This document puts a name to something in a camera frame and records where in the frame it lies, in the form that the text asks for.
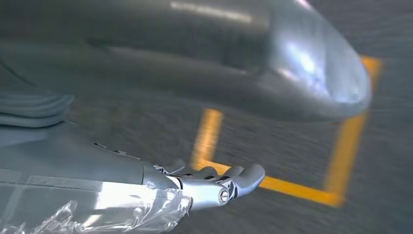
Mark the clear plastic hand wrap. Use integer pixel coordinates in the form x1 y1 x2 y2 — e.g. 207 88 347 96
0 175 191 234

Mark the yellow floor tape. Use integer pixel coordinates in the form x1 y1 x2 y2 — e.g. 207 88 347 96
190 55 383 208

